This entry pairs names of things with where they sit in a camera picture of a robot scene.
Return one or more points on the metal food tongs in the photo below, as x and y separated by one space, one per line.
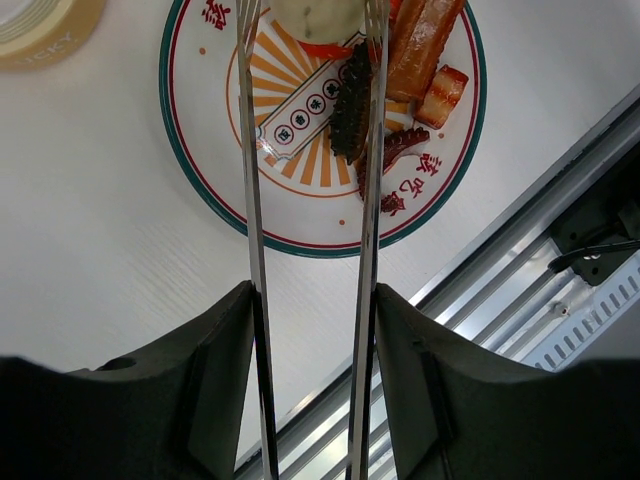
377 35

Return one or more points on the aluminium mounting rail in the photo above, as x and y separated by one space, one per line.
501 296

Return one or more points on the white round bun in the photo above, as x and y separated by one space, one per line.
319 22

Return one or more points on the brown braised meat strip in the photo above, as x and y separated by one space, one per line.
419 35

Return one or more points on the round beige lunch container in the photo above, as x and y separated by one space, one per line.
39 33

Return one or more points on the red pepper slice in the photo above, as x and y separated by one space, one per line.
327 51

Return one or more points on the dark red octopus tentacle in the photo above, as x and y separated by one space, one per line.
395 144

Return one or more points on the patterned round plate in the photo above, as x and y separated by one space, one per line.
310 201

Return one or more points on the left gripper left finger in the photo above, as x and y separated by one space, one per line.
169 410

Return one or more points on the white slotted cable duct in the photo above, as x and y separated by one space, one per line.
603 306

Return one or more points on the braised pork belly cube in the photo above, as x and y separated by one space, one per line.
441 98

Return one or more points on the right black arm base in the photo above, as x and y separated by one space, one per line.
606 214

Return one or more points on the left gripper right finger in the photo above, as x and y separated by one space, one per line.
458 411

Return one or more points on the dark sea cucumber piece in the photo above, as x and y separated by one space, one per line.
349 120

